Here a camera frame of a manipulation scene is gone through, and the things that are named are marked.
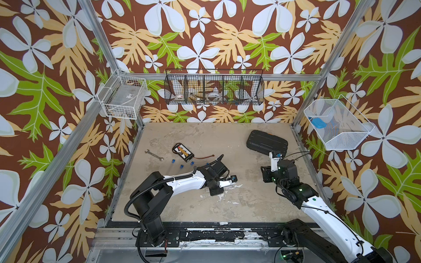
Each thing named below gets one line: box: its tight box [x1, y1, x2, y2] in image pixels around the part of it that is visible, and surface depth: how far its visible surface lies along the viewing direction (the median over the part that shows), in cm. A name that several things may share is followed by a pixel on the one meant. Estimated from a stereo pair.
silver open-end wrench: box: [144, 149, 165, 162], surface depth 106 cm
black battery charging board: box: [174, 142, 195, 163], surface depth 106 cm
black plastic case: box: [246, 129, 289, 158], surface depth 104 cm
